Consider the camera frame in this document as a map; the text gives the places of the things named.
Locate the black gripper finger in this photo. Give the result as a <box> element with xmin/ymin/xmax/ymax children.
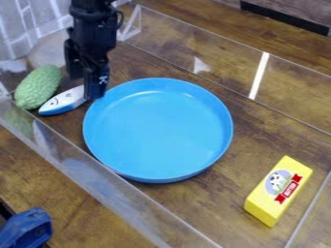
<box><xmin>83</xmin><ymin>63</ymin><xmax>109</xmax><ymax>101</ymax></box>
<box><xmin>63</xmin><ymin>39</ymin><xmax>83</xmax><ymax>79</ymax></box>

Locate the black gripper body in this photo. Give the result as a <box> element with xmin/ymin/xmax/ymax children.
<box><xmin>67</xmin><ymin>3</ymin><xmax>120</xmax><ymax>63</ymax></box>

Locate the white blue toy fish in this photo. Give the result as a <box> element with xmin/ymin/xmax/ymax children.
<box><xmin>39</xmin><ymin>85</ymin><xmax>87</xmax><ymax>115</ymax></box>

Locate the blue round tray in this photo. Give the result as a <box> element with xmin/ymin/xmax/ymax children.
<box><xmin>83</xmin><ymin>77</ymin><xmax>234</xmax><ymax>183</ymax></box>

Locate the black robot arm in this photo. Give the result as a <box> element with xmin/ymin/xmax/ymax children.
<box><xmin>63</xmin><ymin>0</ymin><xmax>124</xmax><ymax>101</ymax></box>

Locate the green bumpy toy gourd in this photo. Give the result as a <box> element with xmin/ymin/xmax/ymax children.
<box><xmin>15</xmin><ymin>65</ymin><xmax>63</xmax><ymax>109</ymax></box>

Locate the white patterned curtain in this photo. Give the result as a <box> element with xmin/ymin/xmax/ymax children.
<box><xmin>0</xmin><ymin>0</ymin><xmax>131</xmax><ymax>62</ymax></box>

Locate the yellow toy butter block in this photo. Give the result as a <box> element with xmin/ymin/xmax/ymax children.
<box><xmin>244</xmin><ymin>156</ymin><xmax>312</xmax><ymax>228</ymax></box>

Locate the clear acrylic enclosure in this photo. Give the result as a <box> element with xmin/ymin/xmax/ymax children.
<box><xmin>0</xmin><ymin>0</ymin><xmax>331</xmax><ymax>248</ymax></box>

